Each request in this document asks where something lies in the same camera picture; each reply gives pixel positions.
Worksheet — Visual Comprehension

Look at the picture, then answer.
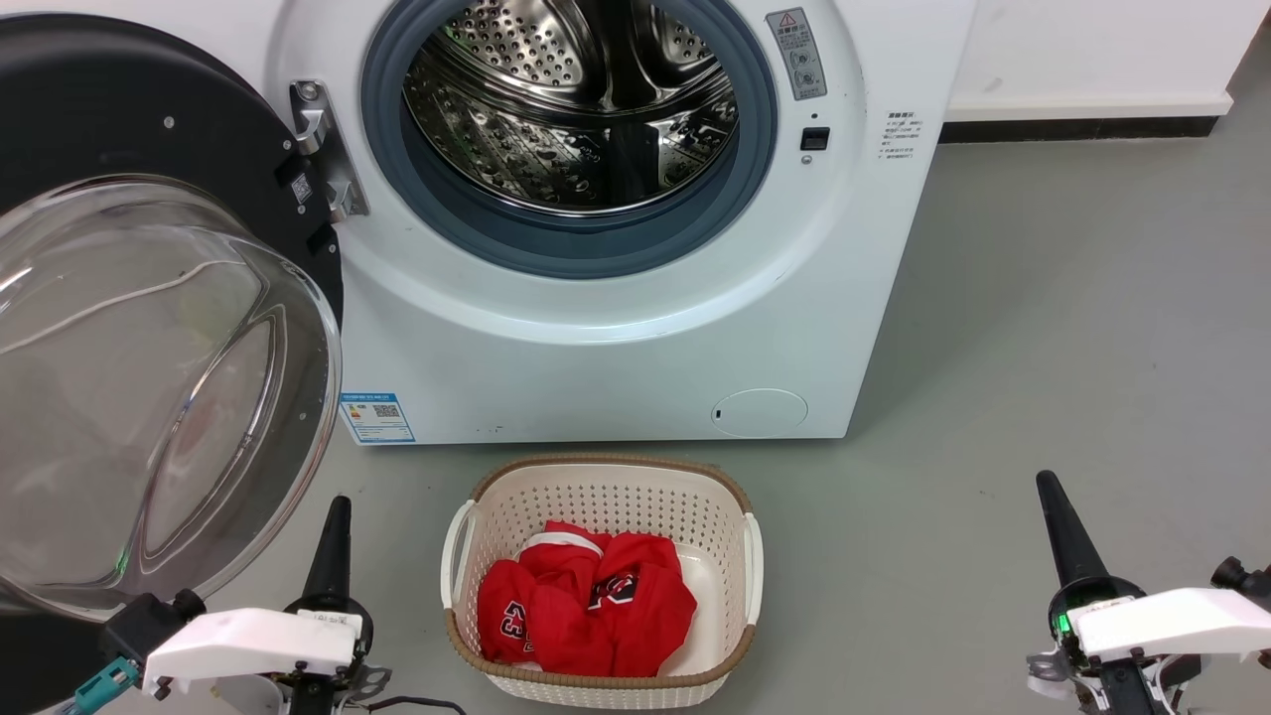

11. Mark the silver metal door hinge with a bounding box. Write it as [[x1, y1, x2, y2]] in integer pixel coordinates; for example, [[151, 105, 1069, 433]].
[[289, 79, 370, 223]]

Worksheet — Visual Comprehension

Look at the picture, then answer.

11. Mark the white text label sticker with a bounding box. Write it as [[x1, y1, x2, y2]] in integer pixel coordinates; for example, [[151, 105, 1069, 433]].
[[882, 111, 926, 162]]

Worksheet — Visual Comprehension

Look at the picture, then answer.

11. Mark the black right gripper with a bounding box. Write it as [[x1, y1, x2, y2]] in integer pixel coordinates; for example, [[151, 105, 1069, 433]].
[[1026, 470, 1207, 715]]

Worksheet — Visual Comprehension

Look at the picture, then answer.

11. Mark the red sports jersey clothing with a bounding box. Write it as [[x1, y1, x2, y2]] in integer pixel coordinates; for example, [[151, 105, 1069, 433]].
[[478, 520, 699, 678]]

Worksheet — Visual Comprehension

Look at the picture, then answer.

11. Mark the grey warning sticker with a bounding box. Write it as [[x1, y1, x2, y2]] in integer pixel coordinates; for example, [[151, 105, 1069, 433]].
[[765, 8, 828, 101]]

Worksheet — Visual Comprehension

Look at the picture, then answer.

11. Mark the round white filter cover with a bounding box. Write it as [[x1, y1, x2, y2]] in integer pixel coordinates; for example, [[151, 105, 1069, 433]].
[[710, 388, 810, 439]]

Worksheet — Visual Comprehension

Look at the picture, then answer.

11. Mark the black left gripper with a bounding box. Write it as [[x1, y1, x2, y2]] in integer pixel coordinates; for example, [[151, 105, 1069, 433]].
[[278, 496, 393, 715]]

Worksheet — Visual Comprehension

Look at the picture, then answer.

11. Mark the blue energy label sticker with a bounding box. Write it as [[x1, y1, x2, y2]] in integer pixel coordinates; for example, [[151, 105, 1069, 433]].
[[339, 392, 417, 445]]

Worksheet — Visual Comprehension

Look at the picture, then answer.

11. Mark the steel perforated washer drum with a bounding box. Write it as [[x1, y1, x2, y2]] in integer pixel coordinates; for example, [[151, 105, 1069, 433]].
[[402, 0, 741, 217]]

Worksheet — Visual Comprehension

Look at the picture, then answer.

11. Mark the white front-load washing machine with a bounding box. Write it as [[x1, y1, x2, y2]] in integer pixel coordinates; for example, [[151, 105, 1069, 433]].
[[134, 0, 979, 446]]

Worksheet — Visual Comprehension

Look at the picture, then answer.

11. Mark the teal cable connector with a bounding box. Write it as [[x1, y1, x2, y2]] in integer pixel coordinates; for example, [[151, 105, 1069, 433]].
[[71, 657, 142, 715]]

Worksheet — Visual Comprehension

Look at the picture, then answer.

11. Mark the black round glass washer door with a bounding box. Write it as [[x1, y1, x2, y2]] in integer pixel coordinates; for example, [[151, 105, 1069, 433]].
[[0, 12, 345, 715]]

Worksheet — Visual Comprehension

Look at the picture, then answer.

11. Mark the cream plastic laundry basket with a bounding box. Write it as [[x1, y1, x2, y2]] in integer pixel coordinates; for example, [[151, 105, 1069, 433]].
[[441, 454, 766, 710]]

